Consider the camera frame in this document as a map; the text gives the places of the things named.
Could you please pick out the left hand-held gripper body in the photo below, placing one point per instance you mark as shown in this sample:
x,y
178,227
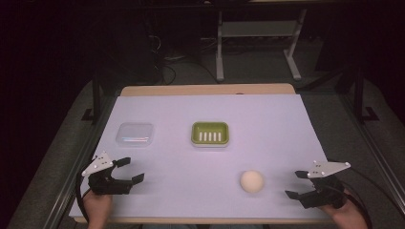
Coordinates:
x,y
106,186

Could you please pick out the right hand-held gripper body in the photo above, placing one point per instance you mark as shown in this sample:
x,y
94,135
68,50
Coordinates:
x,y
328,192

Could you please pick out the clear plastic lid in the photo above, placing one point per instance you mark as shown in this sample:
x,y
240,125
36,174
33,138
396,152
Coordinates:
x,y
135,135

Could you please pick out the round white soap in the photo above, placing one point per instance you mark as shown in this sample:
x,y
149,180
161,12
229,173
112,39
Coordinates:
x,y
251,181

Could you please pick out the green soap dish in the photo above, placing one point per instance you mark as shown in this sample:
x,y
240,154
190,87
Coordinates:
x,y
210,135

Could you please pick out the person's left hand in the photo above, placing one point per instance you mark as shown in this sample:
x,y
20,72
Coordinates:
x,y
97,208

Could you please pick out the person's right hand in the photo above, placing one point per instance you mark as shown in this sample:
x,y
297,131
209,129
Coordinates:
x,y
345,218

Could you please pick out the white table sheet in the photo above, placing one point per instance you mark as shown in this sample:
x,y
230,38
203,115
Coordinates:
x,y
191,178

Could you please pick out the black metal stand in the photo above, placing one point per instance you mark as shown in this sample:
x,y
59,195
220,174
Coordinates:
x,y
359,95
96,101

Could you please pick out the aluminium frame rail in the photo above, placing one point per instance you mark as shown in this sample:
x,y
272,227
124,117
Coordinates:
x,y
68,187
375,149

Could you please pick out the white metal table frame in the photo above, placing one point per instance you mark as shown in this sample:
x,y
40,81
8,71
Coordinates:
x,y
254,29

